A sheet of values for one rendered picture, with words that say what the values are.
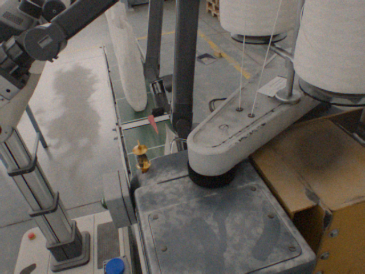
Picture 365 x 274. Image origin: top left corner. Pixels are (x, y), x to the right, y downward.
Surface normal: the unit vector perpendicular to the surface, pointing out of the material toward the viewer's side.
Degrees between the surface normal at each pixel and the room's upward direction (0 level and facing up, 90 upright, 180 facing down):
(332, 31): 87
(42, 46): 80
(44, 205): 90
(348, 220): 90
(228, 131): 0
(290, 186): 0
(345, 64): 87
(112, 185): 0
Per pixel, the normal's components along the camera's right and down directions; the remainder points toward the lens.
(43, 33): 0.11, 0.44
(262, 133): 0.64, 0.41
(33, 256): -0.09, -0.80
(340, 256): 0.27, 0.56
